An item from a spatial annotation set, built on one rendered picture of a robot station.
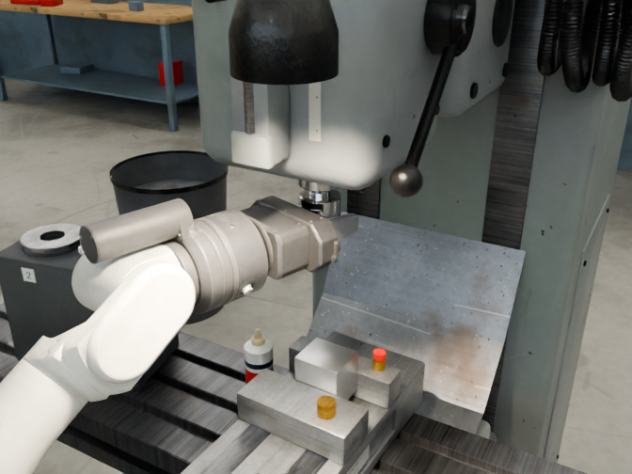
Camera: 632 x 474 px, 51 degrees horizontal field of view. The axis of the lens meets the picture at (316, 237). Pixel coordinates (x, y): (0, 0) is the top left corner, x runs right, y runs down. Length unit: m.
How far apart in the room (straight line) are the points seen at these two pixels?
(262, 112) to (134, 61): 6.24
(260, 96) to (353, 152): 0.09
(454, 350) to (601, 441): 1.42
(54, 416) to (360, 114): 0.35
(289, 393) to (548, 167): 0.50
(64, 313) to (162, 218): 0.45
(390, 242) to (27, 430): 0.72
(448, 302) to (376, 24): 0.62
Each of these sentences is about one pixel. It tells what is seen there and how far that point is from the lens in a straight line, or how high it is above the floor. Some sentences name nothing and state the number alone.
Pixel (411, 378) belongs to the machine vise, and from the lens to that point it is 0.92.
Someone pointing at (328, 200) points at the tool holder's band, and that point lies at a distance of 0.72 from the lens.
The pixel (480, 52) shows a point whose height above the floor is 1.41.
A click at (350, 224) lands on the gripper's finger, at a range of 0.73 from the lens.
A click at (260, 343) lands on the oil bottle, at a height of 1.01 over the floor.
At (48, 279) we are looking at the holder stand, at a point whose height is 1.08.
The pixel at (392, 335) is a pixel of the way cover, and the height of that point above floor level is 0.92.
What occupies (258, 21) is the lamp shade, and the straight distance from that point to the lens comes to 0.43.
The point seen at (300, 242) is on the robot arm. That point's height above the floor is 1.25.
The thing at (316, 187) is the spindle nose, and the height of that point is 1.29.
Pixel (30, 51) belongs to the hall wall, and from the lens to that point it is 7.89.
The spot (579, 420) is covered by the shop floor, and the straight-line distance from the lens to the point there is 2.52.
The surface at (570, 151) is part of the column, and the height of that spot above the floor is 1.24.
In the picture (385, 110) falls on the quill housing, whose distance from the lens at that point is 0.60.
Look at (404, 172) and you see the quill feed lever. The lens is 0.59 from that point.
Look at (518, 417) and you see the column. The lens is 1.25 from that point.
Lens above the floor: 1.54
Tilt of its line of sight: 25 degrees down
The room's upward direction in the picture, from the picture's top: straight up
